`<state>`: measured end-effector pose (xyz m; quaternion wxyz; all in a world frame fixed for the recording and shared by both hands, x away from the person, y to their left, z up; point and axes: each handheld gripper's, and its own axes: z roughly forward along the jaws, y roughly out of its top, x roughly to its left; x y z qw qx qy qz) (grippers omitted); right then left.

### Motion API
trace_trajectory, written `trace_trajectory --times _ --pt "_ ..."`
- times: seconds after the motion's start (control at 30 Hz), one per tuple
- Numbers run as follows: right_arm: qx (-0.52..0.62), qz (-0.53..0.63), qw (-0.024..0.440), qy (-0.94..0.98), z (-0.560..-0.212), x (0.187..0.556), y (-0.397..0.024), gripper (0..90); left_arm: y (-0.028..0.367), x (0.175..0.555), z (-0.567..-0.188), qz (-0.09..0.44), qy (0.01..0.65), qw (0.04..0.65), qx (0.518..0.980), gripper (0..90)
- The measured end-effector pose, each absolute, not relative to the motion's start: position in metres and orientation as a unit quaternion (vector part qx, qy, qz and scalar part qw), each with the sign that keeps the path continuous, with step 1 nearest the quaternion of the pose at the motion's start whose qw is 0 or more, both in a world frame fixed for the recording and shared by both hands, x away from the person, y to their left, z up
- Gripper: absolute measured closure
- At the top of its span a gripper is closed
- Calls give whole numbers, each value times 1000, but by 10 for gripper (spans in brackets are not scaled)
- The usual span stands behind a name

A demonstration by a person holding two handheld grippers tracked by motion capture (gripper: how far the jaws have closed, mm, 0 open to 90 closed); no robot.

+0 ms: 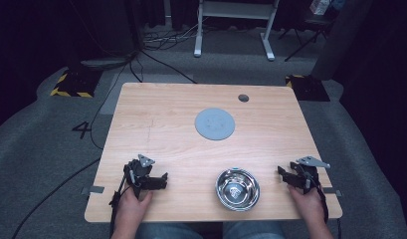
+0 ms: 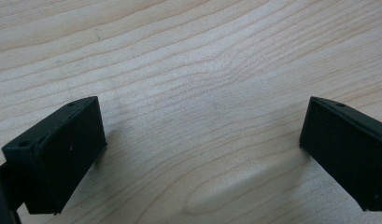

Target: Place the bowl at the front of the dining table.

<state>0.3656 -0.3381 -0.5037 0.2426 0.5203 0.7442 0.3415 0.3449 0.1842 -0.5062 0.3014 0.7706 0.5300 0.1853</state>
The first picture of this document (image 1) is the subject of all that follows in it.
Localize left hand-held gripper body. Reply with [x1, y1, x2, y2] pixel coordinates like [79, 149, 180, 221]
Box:
[122, 153, 163, 200]

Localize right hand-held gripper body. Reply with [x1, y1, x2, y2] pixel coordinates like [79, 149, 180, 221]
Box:
[289, 155, 331, 195]

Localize person's right hand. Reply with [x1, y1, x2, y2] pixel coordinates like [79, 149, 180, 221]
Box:
[287, 184, 327, 227]

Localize person's left hand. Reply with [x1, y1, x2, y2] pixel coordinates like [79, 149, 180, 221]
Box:
[115, 188, 154, 233]

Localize grey tape strip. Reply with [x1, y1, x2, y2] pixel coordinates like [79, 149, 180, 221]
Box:
[80, 185, 105, 196]
[322, 186, 342, 197]

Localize shiny steel bowl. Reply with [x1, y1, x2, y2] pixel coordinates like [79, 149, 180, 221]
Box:
[215, 167, 261, 213]

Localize person's legs in jeans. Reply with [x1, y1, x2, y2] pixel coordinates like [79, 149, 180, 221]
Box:
[134, 221, 287, 239]

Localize round grey mat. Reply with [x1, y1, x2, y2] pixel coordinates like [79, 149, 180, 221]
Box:
[194, 108, 236, 141]

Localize black folding chair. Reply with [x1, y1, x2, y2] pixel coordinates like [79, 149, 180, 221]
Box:
[278, 9, 336, 63]

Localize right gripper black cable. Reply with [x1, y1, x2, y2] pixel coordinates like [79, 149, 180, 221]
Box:
[299, 163, 330, 224]

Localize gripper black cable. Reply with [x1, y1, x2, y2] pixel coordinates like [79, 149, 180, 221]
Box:
[107, 170, 134, 239]
[299, 163, 330, 224]

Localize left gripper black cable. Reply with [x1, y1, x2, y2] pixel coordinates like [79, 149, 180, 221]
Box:
[107, 170, 134, 239]

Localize thin black floor cable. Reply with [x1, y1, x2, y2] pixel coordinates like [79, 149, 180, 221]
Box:
[89, 49, 144, 151]

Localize black yellow striped base plate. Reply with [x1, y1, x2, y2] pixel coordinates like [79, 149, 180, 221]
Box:
[285, 74, 331, 103]
[50, 68, 104, 99]

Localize long black floor cable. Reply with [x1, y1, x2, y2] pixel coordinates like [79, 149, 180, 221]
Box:
[11, 156, 102, 239]

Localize bundle of floor cables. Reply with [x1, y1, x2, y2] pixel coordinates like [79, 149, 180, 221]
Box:
[142, 16, 209, 53]

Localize white metal desk frame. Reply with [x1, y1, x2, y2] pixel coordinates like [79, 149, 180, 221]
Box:
[193, 0, 281, 62]

